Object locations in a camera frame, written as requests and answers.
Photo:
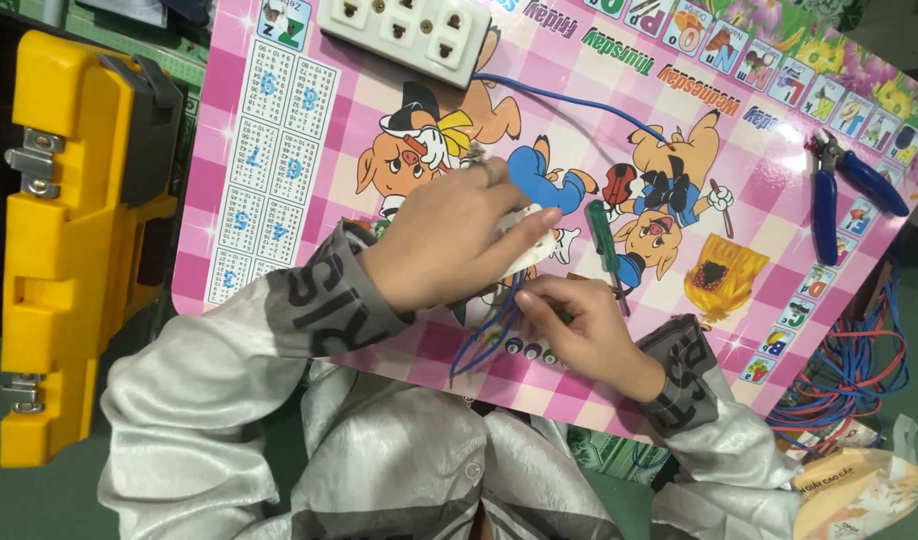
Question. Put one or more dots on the person's right hand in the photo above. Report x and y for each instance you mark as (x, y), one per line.
(594, 337)

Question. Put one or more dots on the tan paper packet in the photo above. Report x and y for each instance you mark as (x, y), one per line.
(856, 487)

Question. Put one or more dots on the yellow plastic toolbox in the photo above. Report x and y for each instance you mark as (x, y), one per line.
(76, 247)

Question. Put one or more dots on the small green tool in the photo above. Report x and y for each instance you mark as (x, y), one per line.
(562, 317)

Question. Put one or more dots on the white wall socket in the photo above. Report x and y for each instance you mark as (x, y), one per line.
(532, 253)

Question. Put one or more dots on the silver satin jacket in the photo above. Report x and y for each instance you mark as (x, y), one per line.
(399, 465)

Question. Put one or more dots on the pink cartoon folding table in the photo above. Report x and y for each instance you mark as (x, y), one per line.
(616, 90)

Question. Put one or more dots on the green floral mat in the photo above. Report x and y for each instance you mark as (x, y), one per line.
(616, 454)

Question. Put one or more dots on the white power strip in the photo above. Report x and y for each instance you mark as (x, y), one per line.
(406, 34)

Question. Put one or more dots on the person's left hand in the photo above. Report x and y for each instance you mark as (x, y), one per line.
(429, 247)

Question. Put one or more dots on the person's right fingers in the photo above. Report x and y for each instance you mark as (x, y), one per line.
(549, 296)

